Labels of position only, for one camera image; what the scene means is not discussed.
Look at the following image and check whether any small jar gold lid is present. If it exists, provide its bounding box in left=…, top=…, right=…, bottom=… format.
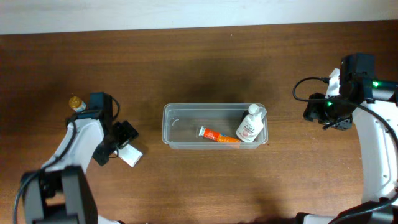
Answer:
left=68, top=96, right=86, bottom=112

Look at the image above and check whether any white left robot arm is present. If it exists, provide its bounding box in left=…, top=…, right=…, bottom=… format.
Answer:
left=12, top=92, right=143, bottom=224

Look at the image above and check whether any orange tube white cap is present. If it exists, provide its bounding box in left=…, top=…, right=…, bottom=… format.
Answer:
left=198, top=126, right=241, bottom=142

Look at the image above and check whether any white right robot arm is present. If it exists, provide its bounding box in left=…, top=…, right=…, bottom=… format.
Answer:
left=295, top=53, right=397, bottom=224

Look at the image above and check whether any clear plastic container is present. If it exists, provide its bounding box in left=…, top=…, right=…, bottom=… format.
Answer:
left=162, top=103, right=269, bottom=150

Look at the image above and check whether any white lotion pump bottle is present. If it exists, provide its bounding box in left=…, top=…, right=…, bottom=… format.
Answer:
left=236, top=104, right=266, bottom=142

